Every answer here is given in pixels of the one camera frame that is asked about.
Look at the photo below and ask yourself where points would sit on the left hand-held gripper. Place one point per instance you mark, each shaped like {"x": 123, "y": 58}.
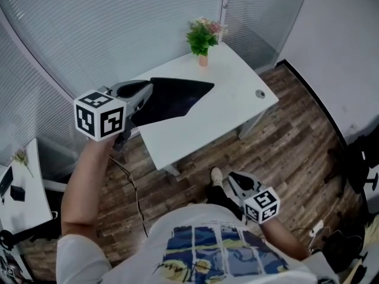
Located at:
{"x": 99, "y": 115}

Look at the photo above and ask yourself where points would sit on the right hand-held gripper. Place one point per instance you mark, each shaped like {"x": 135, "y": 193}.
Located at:
{"x": 260, "y": 204}

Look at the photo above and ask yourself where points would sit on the black mat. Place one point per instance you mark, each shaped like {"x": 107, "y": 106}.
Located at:
{"x": 174, "y": 99}

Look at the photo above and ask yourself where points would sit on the person's left forearm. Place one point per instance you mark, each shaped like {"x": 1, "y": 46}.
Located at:
{"x": 86, "y": 188}

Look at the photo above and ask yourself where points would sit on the person's right forearm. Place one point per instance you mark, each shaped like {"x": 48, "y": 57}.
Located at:
{"x": 284, "y": 238}

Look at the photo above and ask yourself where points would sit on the person's beige shoe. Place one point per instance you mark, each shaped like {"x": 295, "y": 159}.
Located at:
{"x": 216, "y": 175}

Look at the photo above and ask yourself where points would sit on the person's black trouser leg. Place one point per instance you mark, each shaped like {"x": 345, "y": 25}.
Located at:
{"x": 222, "y": 200}

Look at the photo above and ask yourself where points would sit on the person in white shirt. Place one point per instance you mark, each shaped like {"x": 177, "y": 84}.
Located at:
{"x": 207, "y": 247}

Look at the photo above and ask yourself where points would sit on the white desk with grommet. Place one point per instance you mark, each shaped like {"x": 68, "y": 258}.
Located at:
{"x": 225, "y": 99}

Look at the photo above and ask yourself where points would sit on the white window blinds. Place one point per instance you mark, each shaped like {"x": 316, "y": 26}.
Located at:
{"x": 89, "y": 25}

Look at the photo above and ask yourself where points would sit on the white power adapter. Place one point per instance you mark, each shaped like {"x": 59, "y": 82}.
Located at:
{"x": 316, "y": 228}

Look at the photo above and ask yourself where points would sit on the green plant in pink vase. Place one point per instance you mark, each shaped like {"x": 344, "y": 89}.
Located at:
{"x": 202, "y": 37}

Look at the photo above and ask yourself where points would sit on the round grey desk grommet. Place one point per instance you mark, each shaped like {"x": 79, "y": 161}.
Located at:
{"x": 260, "y": 93}

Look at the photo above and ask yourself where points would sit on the black office chair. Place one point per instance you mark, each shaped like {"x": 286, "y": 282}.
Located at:
{"x": 355, "y": 164}

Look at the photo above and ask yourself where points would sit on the black bag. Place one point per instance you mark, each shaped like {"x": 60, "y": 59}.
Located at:
{"x": 343, "y": 251}

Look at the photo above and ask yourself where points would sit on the small pale flower plant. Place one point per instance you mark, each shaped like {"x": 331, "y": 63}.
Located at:
{"x": 23, "y": 158}

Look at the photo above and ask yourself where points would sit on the small black box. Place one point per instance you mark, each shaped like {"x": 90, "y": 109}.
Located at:
{"x": 17, "y": 193}

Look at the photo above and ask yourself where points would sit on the flat black device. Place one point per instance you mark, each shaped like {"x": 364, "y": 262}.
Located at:
{"x": 6, "y": 182}

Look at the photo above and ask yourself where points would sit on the black chair base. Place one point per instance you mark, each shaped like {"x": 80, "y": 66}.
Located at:
{"x": 29, "y": 232}

